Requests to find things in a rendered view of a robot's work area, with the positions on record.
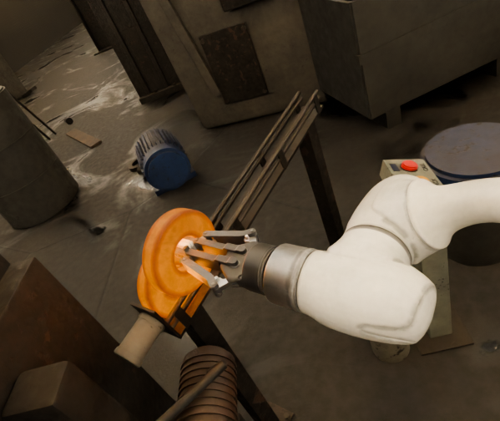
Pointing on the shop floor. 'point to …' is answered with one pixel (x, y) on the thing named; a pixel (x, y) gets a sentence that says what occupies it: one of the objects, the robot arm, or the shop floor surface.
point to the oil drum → (14, 161)
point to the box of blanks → (407, 47)
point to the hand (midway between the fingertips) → (179, 246)
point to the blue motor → (163, 160)
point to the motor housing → (194, 363)
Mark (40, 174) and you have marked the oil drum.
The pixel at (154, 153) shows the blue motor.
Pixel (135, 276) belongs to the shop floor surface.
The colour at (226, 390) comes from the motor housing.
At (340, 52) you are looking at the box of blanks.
